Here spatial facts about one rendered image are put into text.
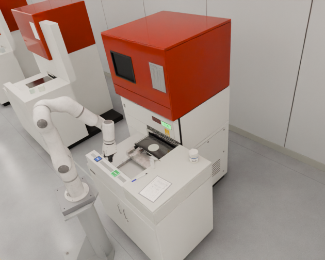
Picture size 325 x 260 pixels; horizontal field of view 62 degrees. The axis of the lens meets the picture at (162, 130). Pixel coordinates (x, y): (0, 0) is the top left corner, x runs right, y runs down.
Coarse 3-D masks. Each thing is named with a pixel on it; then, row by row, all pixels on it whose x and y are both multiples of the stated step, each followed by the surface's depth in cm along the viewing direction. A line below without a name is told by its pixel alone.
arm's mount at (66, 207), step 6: (84, 180) 222; (60, 192) 214; (90, 192) 211; (60, 198) 210; (84, 198) 207; (90, 198) 207; (60, 204) 205; (66, 204) 204; (72, 204) 204; (78, 204) 204; (84, 204) 207; (66, 210) 200; (72, 210) 203
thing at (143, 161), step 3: (135, 150) 245; (132, 153) 241; (129, 156) 240; (138, 156) 237; (141, 156) 237; (135, 159) 234; (138, 159) 234; (141, 159) 233; (144, 159) 233; (147, 159) 232; (138, 162) 232; (141, 162) 230; (144, 162) 230; (147, 162) 229; (141, 165) 230; (144, 165) 227; (147, 165) 227; (150, 165) 226
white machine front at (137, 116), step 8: (128, 104) 266; (136, 104) 254; (128, 112) 275; (136, 112) 262; (144, 112) 250; (152, 112) 239; (128, 120) 283; (136, 120) 270; (144, 120) 257; (152, 120) 246; (160, 120) 235; (168, 120) 226; (176, 120) 217; (136, 128) 279; (144, 128) 266; (160, 128) 242; (168, 128) 233; (176, 128) 223; (168, 136) 239; (176, 136) 229
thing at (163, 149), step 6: (144, 138) 254; (150, 138) 253; (156, 138) 252; (138, 144) 247; (144, 144) 246; (150, 144) 245; (162, 144) 243; (168, 144) 242; (156, 150) 238; (162, 150) 237; (168, 150) 236; (156, 156) 231; (162, 156) 230
